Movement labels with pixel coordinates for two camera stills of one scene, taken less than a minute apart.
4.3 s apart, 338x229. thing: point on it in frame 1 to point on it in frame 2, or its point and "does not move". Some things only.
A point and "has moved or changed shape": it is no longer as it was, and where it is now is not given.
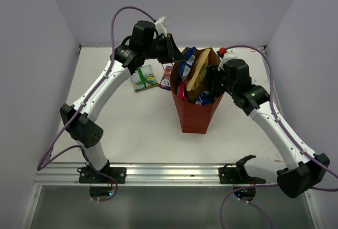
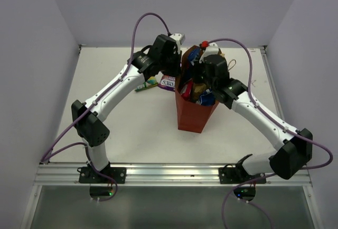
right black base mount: [244, 185] does not move
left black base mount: [87, 175] does not move
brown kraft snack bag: [197, 83] has moved or changed shape
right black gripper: [214, 72] to [197, 66]
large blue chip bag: [205, 98] does not move
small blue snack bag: [189, 53] has moved or changed shape
